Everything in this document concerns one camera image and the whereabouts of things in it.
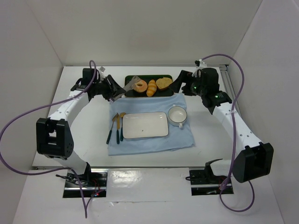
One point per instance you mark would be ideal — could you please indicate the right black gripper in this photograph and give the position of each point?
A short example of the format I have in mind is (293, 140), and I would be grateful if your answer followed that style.
(185, 79)

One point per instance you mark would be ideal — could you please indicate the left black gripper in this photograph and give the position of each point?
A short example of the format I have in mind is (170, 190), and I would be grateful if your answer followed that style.
(110, 86)

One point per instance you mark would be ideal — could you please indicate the brown bread slice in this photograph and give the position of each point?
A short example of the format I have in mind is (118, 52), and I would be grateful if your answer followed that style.
(163, 83)

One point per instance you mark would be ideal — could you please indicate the glazed bagel bread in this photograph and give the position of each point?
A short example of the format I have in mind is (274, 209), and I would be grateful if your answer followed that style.
(140, 86)

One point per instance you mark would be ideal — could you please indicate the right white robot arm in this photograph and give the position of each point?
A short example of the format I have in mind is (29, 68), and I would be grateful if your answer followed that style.
(251, 158)

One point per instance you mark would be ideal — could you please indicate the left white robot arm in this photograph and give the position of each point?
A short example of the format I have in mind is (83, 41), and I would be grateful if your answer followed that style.
(53, 134)

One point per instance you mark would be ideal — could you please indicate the dark green serving tray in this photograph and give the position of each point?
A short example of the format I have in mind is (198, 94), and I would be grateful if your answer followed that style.
(159, 93)

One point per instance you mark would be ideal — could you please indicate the golden croissant roll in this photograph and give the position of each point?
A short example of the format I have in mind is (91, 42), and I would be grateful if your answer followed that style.
(152, 88)

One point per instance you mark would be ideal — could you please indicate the white rectangular plate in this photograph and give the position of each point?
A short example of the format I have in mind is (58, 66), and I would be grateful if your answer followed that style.
(145, 125)

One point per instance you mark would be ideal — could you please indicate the light blue cloth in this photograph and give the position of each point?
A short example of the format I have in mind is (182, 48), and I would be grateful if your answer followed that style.
(176, 138)

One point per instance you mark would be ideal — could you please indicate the gold spoon dark handle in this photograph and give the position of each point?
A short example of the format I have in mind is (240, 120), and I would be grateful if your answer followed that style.
(121, 116)

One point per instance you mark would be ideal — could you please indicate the gold knife dark handle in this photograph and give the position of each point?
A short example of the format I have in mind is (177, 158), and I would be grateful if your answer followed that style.
(118, 127)

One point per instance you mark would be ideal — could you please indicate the white handled soup bowl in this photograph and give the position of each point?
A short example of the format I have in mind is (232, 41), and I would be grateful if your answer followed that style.
(177, 116)

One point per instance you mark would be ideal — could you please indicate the gold fork dark handle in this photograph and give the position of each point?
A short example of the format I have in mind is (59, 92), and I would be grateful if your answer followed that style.
(110, 132)

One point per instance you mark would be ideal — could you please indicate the aluminium frame rail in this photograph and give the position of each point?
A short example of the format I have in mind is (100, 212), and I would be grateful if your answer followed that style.
(227, 81)

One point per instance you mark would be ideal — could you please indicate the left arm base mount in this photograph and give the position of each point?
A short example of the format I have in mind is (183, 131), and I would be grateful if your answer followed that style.
(96, 186)

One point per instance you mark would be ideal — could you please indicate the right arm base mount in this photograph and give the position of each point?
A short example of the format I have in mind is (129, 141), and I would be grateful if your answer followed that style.
(203, 182)

